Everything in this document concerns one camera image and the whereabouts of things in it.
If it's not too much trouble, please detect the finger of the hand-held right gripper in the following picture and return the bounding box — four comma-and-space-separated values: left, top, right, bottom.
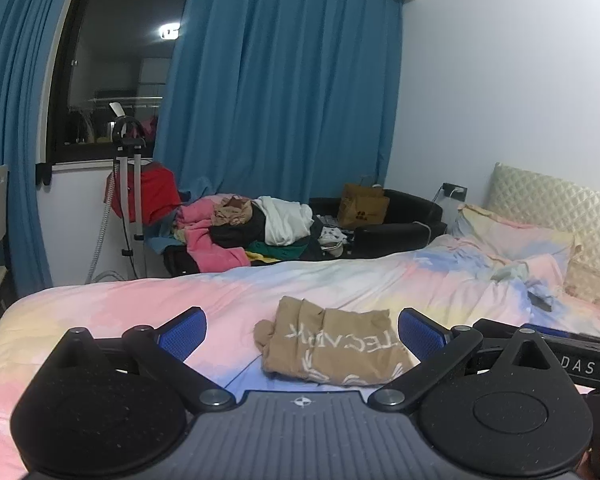
472, 318, 600, 346

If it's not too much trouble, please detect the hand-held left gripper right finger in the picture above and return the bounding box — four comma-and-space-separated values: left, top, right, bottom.
367, 307, 563, 415

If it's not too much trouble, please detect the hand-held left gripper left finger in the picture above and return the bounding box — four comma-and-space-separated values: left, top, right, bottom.
45, 306, 237, 415

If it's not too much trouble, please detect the tan hoodie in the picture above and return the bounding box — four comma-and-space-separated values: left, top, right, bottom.
253, 296, 421, 387

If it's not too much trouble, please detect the dark phone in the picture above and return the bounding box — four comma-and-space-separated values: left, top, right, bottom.
527, 290, 556, 312

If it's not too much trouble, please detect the pastel tie-dye duvet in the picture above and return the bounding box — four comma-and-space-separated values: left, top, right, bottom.
0, 232, 600, 480

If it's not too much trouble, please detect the beige lace pillow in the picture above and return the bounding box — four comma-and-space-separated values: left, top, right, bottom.
562, 257, 600, 306

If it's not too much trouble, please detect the pink garment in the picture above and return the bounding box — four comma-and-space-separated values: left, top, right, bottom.
175, 196, 251, 273

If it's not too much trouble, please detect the pastel tie-dye pillow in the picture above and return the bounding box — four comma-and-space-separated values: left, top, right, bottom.
455, 203, 583, 281

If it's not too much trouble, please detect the black sofa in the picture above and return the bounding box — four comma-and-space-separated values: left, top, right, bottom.
162, 188, 448, 277

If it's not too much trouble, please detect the black garment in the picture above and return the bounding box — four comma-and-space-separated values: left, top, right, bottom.
209, 210, 266, 250

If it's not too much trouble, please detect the green garment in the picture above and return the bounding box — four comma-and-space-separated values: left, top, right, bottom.
245, 240, 311, 261

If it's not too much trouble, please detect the beige garment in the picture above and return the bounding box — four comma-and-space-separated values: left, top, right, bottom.
212, 196, 255, 227

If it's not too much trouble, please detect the white patterned cloth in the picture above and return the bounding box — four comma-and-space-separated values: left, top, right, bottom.
316, 215, 351, 251

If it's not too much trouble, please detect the cream quilted headboard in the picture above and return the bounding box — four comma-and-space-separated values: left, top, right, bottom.
482, 162, 600, 306

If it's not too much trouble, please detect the brown paper bag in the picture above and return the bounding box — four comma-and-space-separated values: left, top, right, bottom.
336, 176, 391, 230

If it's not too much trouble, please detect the red garment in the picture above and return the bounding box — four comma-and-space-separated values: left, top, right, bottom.
105, 161, 182, 225

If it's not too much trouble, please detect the blue garment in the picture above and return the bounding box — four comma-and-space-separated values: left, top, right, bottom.
145, 176, 216, 253

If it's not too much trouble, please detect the white garment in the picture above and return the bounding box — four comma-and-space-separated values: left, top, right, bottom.
252, 196, 315, 247

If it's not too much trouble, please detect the blue curtain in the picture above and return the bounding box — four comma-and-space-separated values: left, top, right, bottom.
152, 0, 405, 206
0, 0, 88, 298

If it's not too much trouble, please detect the dark framed window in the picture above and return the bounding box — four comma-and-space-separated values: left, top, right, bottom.
45, 0, 198, 166

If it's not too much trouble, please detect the grey steamer hose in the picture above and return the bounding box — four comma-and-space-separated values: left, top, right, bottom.
85, 172, 116, 283

